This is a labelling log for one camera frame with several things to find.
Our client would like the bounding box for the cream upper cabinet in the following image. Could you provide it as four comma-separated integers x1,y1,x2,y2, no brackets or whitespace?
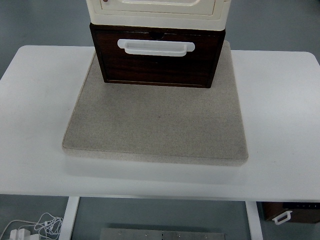
86,0,231,31

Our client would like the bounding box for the brown box with white handle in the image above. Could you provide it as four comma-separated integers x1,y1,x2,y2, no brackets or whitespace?
261,201,320,225

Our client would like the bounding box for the beige fabric pad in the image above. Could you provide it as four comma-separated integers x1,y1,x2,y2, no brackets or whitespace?
62,41,249,166

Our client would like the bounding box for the dark wooden cabinet base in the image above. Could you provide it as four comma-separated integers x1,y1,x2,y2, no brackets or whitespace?
89,22,227,89

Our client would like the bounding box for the white right table leg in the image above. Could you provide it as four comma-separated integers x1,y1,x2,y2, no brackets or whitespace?
245,201,263,240

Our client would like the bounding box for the white left table leg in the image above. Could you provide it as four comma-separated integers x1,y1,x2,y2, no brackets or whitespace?
58,196,80,240

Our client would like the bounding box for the white drawer handle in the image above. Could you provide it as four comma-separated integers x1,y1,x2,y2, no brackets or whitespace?
117,39,196,57

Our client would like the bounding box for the white cable bundle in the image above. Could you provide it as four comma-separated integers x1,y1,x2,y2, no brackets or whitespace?
0,212,64,240

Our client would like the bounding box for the white table leg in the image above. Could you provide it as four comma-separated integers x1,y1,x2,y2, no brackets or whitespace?
58,196,80,240
245,201,263,240

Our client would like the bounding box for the white power adapter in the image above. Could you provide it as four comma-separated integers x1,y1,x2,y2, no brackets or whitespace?
9,228,31,240

